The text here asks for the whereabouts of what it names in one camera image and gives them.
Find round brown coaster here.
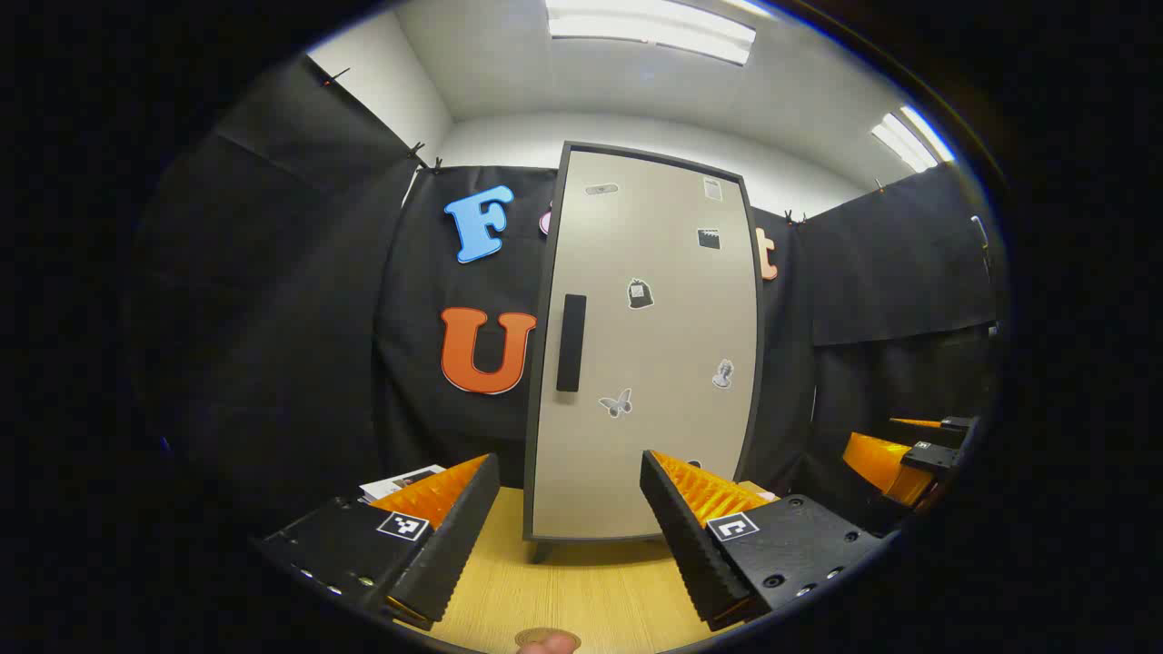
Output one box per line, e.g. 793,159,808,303
515,628,582,653

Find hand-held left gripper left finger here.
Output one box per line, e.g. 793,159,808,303
257,452,502,632

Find large ceiling light panel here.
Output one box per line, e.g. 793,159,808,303
545,0,757,66

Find small ceiling light panel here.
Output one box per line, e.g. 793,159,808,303
870,104,957,173

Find grey cabinet door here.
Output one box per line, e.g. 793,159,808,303
532,150,760,541

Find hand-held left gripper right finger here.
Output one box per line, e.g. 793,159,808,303
640,449,884,632

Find white cover book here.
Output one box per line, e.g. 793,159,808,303
359,464,448,503

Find black backdrop cloth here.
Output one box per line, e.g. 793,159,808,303
136,54,1005,537

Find black cabinet door handle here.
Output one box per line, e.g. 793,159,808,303
556,293,588,393

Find grey cabinet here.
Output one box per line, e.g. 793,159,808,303
522,141,764,564

